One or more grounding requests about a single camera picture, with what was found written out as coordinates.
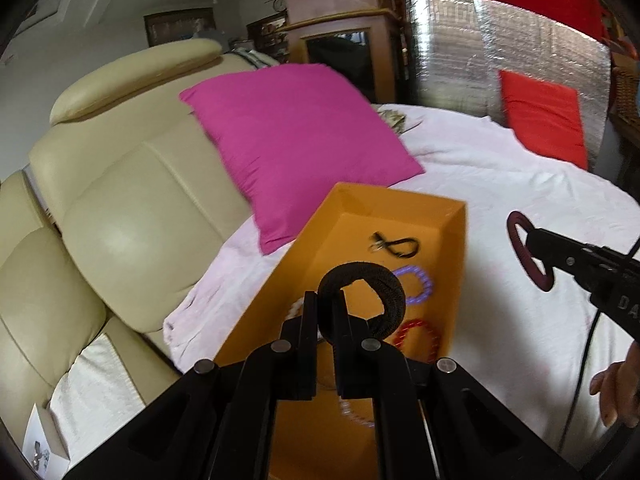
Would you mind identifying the white seat cloth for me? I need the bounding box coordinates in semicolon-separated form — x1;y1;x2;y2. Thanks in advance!
47;332;151;461

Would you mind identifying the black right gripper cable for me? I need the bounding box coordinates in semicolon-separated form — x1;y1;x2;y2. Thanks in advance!
562;237;640;456

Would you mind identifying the wicker chair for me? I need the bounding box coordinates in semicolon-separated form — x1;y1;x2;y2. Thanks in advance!
607;35;640;131

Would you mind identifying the person's right hand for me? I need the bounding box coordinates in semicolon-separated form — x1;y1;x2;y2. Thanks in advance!
589;359;640;428

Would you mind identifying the white paper sheet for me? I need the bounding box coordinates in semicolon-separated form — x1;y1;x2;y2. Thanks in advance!
22;402;71;480

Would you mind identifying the red cushion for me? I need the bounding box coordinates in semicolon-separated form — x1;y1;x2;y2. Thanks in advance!
498;70;589;171

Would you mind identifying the silver foil mat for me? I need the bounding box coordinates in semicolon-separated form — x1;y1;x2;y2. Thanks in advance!
402;0;613;176

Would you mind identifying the cream leather sofa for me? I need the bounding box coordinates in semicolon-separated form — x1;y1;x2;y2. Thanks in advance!
0;37;281;466

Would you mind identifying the pale pink blanket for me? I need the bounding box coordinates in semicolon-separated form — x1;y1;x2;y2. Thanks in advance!
162;102;640;471

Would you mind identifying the white bead bracelet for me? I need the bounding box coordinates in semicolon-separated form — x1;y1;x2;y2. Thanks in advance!
286;296;308;326

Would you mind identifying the maroon hair tie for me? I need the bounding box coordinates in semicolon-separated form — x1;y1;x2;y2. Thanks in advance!
506;211;556;293

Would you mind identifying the framed wall picture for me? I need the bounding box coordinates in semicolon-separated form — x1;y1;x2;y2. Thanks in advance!
144;7;217;51

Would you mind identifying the black fabric scrunchie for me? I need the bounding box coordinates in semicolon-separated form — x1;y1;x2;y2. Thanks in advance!
318;261;405;345

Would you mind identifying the red bead bracelet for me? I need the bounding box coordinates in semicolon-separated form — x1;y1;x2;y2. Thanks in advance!
392;318;443;366

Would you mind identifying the purple bead bracelet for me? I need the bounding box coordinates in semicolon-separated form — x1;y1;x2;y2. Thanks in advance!
392;265;434;306

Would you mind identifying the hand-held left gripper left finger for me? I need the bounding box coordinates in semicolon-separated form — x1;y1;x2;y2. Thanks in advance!
65;290;321;480

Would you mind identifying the magenta pillow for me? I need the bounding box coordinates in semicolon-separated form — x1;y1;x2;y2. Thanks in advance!
179;63;426;256

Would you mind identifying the dark display cabinet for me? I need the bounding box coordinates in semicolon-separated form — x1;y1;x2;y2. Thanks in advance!
245;10;291;66

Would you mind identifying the thin black hair tie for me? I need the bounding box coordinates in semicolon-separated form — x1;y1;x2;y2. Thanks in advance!
369;231;421;259

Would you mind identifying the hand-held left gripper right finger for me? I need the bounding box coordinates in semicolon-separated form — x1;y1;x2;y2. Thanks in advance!
332;287;583;480

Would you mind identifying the pale pink bead bracelet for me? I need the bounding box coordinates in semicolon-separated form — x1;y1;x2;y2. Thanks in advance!
337;395;378;428

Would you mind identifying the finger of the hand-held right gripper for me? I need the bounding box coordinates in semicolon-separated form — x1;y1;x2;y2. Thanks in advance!
529;227;592;282

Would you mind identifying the orange box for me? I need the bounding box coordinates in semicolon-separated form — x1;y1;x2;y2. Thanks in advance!
212;181;468;480

